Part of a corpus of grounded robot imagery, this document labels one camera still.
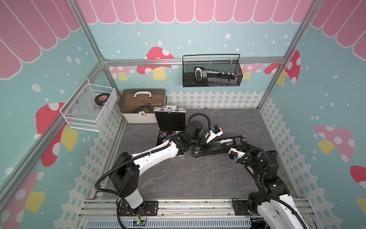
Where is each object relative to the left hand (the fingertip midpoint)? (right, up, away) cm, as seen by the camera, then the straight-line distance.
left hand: (218, 146), depth 74 cm
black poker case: (+4, +1, +1) cm, 5 cm away
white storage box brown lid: (-50, +24, +21) cm, 59 cm away
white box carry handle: (-49, +34, +28) cm, 66 cm away
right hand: (+14, +3, 0) cm, 14 cm away
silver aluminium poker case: (-29, +14, +22) cm, 39 cm away
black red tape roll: (-65, +26, +5) cm, 70 cm away
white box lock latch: (-48, +19, +25) cm, 57 cm away
